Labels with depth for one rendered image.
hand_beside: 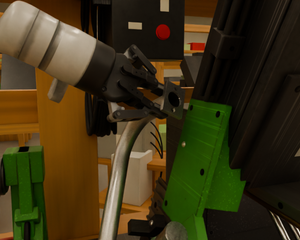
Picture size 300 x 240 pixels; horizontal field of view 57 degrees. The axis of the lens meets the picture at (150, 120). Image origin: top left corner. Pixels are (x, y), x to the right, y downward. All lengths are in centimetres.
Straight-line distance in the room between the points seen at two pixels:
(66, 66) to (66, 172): 42
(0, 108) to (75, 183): 27
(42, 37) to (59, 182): 47
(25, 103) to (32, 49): 44
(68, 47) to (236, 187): 32
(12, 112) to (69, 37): 47
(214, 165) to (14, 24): 32
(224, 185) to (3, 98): 60
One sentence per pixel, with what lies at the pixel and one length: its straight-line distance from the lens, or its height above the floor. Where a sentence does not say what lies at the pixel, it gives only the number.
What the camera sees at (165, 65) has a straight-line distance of 787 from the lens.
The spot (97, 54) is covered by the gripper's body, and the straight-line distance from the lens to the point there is 38.
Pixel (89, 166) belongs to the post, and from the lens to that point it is 75.
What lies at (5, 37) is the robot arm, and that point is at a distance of 38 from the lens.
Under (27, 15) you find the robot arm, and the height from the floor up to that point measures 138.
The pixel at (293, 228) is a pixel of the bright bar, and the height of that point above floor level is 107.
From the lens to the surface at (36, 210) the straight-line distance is 62.
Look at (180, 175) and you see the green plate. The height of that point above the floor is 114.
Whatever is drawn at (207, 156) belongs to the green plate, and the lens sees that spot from 42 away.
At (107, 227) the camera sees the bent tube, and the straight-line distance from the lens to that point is 49.
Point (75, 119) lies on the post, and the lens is 72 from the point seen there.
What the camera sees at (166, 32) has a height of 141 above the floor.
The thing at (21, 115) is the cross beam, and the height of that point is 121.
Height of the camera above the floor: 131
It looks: 9 degrees down
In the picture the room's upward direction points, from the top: straight up
